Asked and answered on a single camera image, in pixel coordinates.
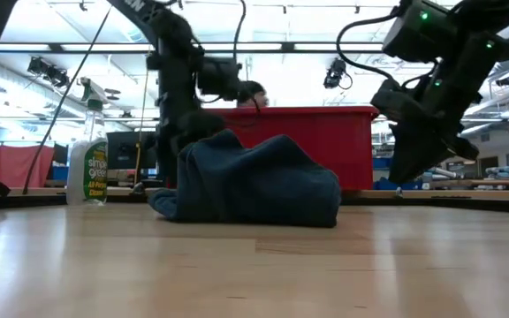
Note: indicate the black computer monitor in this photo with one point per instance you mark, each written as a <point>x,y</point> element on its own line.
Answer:
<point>126,150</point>

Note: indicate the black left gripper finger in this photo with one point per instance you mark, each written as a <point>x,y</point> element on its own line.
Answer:
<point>167,170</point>

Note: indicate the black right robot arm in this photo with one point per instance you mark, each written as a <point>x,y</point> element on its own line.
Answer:
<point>493,53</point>

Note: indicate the small black monitor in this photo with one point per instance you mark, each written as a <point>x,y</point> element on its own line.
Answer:
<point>61,154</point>

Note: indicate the red plastic laundry basket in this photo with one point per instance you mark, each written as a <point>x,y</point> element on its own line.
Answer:
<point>325,146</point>

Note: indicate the black ceiling rail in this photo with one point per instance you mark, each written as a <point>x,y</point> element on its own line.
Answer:
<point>287,47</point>

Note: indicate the small metal clamp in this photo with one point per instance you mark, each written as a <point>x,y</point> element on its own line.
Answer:
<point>398,192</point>
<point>138,189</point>

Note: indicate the cleaner spray bottle green label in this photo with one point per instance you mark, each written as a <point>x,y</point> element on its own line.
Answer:
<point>91,176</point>

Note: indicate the black ceiling spotlight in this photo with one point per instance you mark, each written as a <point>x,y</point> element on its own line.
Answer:
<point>49,73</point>
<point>506,80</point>
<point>335,73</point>

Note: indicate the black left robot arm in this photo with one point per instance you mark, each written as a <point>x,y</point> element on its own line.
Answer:
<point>172,84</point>

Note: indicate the red hanging cloth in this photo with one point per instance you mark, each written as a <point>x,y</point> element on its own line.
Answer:
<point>16,165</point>

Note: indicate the dark navy towel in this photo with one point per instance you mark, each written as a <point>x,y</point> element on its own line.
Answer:
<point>259,185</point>

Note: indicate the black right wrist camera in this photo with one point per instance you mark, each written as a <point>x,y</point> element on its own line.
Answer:
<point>393,101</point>

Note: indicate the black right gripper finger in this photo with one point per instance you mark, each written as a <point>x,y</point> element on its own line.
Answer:
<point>427,154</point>
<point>402,154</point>

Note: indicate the person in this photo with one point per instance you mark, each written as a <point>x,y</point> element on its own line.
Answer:
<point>251,93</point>

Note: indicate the light wooden desk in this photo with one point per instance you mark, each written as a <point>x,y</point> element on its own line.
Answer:
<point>458,194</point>

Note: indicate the background wooden workbench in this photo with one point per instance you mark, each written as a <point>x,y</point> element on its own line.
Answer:
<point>480,183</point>

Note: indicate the blue storage bin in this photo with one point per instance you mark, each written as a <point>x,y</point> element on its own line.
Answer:
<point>382,184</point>

